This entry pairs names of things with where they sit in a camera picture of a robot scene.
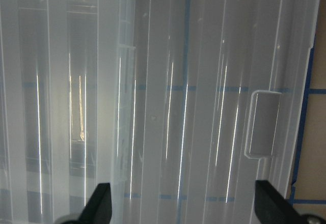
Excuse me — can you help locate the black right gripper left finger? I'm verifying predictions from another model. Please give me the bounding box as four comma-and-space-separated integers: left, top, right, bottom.
77, 183, 112, 224

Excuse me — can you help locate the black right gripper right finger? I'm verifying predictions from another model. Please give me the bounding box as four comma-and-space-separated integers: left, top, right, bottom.
254, 180, 308, 224

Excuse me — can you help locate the clear plastic storage box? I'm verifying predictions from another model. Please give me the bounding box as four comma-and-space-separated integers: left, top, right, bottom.
1, 0, 135, 223

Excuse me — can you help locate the clear plastic box lid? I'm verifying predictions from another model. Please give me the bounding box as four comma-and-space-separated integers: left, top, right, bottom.
122, 0, 320, 223

